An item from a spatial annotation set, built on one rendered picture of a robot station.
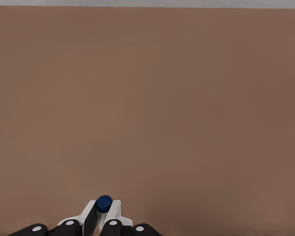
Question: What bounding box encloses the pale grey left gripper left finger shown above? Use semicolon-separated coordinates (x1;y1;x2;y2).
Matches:
47;199;99;236

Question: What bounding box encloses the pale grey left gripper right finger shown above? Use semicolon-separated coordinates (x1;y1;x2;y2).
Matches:
99;200;133;236

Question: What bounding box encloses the white bottle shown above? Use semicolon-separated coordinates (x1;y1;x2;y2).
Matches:
97;210;110;231

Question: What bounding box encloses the dark blue round bottle cap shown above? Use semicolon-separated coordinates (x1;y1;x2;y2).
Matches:
95;195;113;214

